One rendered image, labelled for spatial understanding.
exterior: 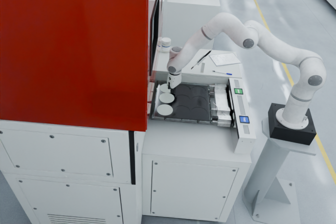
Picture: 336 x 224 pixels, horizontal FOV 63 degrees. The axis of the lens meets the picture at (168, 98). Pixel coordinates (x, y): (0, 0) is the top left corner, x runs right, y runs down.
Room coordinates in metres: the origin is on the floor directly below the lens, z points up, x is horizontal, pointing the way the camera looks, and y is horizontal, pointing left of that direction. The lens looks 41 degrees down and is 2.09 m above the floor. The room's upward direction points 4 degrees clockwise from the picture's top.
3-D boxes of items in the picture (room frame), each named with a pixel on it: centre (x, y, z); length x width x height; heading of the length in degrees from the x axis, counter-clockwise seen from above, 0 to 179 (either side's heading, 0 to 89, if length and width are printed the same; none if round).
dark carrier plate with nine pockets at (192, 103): (1.36, -0.10, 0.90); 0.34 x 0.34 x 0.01; 89
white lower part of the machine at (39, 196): (1.18, 0.47, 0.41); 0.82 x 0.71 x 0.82; 179
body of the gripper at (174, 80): (1.42, -0.03, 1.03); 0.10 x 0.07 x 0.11; 143
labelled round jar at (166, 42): (1.85, 0.05, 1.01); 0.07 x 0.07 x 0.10
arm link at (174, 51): (1.42, -0.03, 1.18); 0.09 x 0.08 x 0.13; 170
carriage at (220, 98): (1.38, -0.36, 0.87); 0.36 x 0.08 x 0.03; 179
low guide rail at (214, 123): (1.24, -0.15, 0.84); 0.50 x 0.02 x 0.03; 89
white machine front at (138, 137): (1.17, 0.13, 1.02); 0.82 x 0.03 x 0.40; 179
